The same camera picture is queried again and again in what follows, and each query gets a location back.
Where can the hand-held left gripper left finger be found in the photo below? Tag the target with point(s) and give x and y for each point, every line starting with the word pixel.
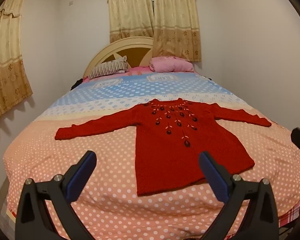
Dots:
pixel 81 177

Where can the beige floral window curtain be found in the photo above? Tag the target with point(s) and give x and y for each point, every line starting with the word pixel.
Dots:
pixel 6 62
pixel 176 22
pixel 130 12

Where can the polka dot bedspread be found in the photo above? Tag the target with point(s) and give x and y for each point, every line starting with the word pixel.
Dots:
pixel 102 142

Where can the striped pillow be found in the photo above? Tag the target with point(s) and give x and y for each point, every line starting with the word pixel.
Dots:
pixel 107 68

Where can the pink bed sheet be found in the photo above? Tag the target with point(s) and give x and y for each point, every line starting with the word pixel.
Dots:
pixel 138 70

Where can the cream wooden headboard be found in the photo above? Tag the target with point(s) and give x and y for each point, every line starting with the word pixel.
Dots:
pixel 137 55

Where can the red embroidered knit sweater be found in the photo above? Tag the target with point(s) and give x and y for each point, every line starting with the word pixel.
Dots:
pixel 177 155

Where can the pink pillow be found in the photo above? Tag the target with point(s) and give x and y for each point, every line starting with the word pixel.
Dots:
pixel 170 65

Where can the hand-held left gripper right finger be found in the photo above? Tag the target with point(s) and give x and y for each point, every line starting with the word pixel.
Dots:
pixel 215 177

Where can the dark cloth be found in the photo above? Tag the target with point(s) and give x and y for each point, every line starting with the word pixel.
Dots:
pixel 76 83

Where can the plaid bed sheet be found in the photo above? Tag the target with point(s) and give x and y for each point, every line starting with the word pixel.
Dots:
pixel 291 215

